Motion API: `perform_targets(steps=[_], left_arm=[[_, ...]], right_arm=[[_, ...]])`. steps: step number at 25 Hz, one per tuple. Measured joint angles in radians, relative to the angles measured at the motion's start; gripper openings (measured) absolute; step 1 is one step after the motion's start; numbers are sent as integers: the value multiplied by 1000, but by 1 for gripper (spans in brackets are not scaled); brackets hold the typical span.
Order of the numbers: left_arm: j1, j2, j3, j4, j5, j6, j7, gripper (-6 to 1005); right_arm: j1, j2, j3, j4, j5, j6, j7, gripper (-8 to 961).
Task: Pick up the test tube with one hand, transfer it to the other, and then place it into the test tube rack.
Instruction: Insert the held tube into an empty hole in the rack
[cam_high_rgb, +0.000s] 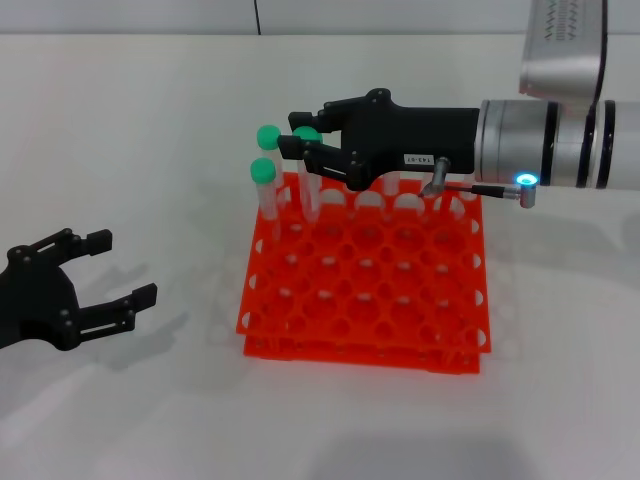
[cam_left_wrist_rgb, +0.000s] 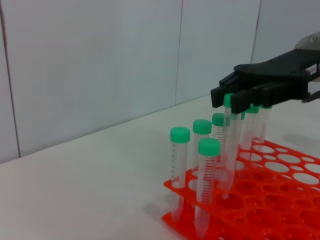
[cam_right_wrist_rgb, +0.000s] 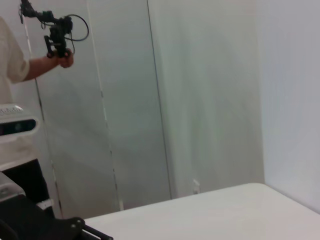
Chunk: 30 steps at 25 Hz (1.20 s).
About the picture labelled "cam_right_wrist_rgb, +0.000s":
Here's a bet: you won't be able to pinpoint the operator bare hand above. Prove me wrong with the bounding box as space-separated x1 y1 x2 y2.
55 48 75 70

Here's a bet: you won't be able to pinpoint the person white shirt black trousers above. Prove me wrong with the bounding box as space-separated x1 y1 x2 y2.
0 16 48 203

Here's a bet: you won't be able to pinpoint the black controller cable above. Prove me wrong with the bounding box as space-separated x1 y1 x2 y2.
66 13 90 55

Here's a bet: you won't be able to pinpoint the operator bare forearm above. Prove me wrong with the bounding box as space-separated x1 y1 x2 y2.
23 55 62 82

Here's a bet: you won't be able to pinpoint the silver left wrist camera assembly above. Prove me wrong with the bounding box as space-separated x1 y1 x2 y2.
0 103 39 145

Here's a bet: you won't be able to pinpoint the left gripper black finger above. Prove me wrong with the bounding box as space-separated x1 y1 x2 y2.
78 223 114 240

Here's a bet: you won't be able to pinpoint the black handheld teleoperation controller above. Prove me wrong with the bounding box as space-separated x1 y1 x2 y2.
19 0 75 60

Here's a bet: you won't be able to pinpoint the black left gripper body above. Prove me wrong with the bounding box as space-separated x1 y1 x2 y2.
0 194 86 240

